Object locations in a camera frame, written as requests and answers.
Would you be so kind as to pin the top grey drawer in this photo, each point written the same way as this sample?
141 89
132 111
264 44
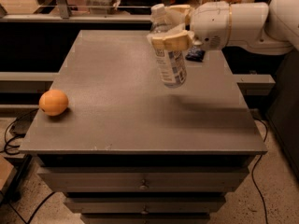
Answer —
142 180

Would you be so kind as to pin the middle grey drawer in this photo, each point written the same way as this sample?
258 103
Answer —
144 205

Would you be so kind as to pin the bottom grey drawer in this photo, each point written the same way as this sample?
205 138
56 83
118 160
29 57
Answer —
143 219

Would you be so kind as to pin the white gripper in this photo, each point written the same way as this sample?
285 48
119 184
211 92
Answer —
210 24

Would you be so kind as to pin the black bag behind railing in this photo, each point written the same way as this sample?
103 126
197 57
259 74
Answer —
138 7

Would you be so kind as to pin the blue labelled plastic bottle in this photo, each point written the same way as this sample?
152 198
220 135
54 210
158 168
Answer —
170 62

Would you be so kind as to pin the grey drawer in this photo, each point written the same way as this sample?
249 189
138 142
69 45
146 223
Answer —
144 205
142 180
143 219

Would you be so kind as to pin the dark blue snack packet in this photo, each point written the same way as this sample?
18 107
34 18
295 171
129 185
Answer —
195 54

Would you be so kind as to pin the metal railing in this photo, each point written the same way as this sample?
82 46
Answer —
80 11

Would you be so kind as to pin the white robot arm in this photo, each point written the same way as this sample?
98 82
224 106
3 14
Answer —
269 29

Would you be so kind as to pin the orange fruit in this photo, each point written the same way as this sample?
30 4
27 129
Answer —
53 102

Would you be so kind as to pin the grey drawer cabinet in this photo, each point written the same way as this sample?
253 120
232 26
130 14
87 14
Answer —
121 115

